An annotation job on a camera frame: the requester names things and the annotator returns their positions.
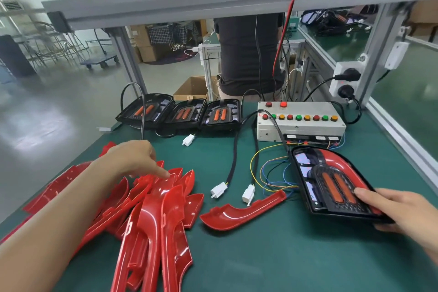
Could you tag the person's right hand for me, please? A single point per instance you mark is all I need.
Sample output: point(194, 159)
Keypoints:
point(407, 216)

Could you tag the black mesh basket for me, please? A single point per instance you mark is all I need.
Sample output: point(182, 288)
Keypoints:
point(168, 33)

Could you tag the large cardboard box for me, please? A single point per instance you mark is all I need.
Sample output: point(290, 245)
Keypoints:
point(145, 49)

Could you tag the person's left forearm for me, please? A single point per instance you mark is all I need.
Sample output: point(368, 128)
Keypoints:
point(48, 233)

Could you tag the white switch box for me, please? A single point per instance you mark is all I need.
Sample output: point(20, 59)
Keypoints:
point(397, 55)

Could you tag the pile of red lens covers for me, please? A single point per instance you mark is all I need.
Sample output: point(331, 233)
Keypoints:
point(157, 233)

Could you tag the beige test button box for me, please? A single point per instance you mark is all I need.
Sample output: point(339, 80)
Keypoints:
point(301, 129)

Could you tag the white power strip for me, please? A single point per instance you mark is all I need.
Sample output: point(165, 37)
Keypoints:
point(340, 69)

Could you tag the black bin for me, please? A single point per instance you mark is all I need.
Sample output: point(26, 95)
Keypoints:
point(15, 55)

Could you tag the white air conditioner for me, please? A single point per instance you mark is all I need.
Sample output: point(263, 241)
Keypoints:
point(12, 6)

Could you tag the flat platform trolley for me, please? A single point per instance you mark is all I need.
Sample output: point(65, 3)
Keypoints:
point(99, 61)

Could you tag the black tail light assembly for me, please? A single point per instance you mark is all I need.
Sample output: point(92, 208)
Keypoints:
point(328, 189)

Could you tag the pile of black lamp housings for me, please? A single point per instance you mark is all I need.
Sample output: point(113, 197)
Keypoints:
point(185, 112)

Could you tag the white metal stand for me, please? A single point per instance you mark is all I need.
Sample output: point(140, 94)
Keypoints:
point(209, 62)

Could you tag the group of metal chairs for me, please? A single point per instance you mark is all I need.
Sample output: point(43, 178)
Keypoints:
point(48, 42)

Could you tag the low open cardboard carton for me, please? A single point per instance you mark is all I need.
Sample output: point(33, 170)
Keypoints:
point(195, 86)

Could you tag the person's left hand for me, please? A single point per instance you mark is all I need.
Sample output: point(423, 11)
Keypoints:
point(133, 158)

